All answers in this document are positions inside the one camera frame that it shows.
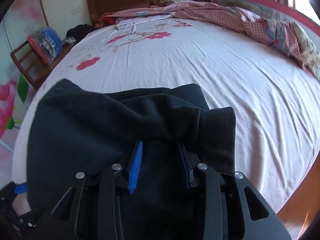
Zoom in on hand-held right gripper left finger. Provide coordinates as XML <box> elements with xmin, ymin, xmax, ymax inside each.
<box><xmin>51</xmin><ymin>141</ymin><xmax>143</xmax><ymax>240</ymax></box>

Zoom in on black pants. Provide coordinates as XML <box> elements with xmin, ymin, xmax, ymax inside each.
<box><xmin>26</xmin><ymin>79</ymin><xmax>237</xmax><ymax>240</ymax></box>

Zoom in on floral wardrobe door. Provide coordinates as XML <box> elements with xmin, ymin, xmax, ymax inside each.
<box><xmin>0</xmin><ymin>0</ymin><xmax>49</xmax><ymax>183</ymax></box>

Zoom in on red fringed pillow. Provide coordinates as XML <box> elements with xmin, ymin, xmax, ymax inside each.
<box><xmin>94</xmin><ymin>12</ymin><xmax>121</xmax><ymax>28</ymax></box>

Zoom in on wooden chair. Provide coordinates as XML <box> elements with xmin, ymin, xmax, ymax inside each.
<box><xmin>10</xmin><ymin>39</ymin><xmax>78</xmax><ymax>92</ymax></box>

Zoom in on red checked quilt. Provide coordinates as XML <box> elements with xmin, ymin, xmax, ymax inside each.
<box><xmin>111</xmin><ymin>0</ymin><xmax>320</xmax><ymax>78</ymax></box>

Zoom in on bed with floral sheet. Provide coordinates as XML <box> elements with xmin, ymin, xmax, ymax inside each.
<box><xmin>11</xmin><ymin>12</ymin><xmax>320</xmax><ymax>220</ymax></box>

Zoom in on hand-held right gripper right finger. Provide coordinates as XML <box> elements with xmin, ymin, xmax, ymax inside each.
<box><xmin>177</xmin><ymin>141</ymin><xmax>292</xmax><ymax>240</ymax></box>

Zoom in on plastic bag of clothes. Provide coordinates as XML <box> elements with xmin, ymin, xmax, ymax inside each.
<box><xmin>27</xmin><ymin>27</ymin><xmax>63</xmax><ymax>64</ymax></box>

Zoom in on folded pink floral sheet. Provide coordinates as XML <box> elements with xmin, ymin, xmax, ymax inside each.
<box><xmin>115</xmin><ymin>14</ymin><xmax>175</xmax><ymax>30</ymax></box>

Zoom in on black clothing heap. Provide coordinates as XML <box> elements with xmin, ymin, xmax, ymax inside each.
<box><xmin>65</xmin><ymin>24</ymin><xmax>95</xmax><ymax>43</ymax></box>

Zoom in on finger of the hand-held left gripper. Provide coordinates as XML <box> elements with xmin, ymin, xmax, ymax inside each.
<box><xmin>14</xmin><ymin>183</ymin><xmax>28</xmax><ymax>194</ymax></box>

